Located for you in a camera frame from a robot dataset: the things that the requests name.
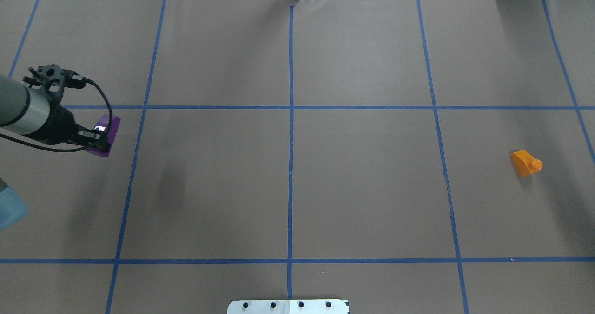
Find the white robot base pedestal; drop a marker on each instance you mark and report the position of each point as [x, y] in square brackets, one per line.
[290, 306]

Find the orange trapezoid block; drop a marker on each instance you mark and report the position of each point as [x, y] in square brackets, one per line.
[524, 163]

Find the purple trapezoid block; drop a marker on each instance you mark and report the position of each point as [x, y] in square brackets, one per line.
[108, 128]

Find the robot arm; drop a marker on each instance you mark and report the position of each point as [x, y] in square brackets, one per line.
[32, 111]

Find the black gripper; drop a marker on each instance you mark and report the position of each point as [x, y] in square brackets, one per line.
[59, 124]

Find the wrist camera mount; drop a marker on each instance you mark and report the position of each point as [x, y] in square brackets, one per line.
[51, 81]

